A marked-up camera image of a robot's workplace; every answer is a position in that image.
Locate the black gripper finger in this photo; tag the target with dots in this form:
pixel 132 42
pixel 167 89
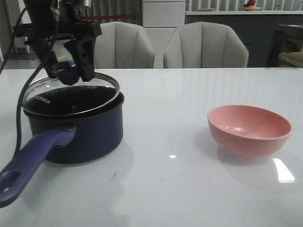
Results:
pixel 82 51
pixel 44 53

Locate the red barrier belt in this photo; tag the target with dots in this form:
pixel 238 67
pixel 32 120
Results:
pixel 110 17

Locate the grey upholstered chair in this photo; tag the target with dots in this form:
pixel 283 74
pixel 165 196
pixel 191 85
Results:
pixel 123 46
pixel 205 45

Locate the beige cushion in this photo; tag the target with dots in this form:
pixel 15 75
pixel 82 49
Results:
pixel 291 59

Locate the white cabinet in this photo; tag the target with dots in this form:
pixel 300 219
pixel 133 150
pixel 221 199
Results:
pixel 163 13

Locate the dark grey counter cabinet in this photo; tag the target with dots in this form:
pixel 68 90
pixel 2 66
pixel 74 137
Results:
pixel 254 28

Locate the right grey upholstered chair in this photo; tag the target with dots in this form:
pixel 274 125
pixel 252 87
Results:
pixel 205 45

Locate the left grey upholstered chair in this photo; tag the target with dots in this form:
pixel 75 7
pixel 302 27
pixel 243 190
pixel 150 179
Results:
pixel 123 46

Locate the dark armchair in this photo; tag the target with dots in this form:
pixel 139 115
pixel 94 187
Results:
pixel 286 38

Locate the pink plastic bowl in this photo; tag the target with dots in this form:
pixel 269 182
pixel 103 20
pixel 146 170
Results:
pixel 248 131

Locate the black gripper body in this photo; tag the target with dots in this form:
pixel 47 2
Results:
pixel 57 17

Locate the dark blue saucepan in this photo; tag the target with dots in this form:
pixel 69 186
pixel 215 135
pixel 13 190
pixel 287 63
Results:
pixel 72 141

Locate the fruit plate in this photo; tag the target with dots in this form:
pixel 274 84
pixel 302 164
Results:
pixel 250 5

